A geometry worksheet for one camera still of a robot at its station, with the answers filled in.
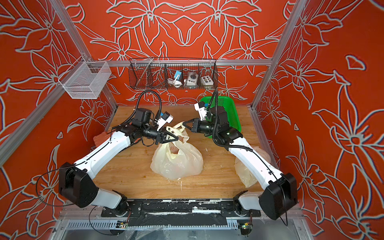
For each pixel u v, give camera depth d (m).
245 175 0.73
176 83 0.86
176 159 0.71
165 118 0.64
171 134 0.68
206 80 0.95
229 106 1.18
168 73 1.01
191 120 0.68
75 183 0.41
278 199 0.40
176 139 0.69
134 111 0.63
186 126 0.69
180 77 0.85
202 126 0.63
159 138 0.63
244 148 0.49
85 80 0.91
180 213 0.73
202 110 0.66
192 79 0.91
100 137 0.95
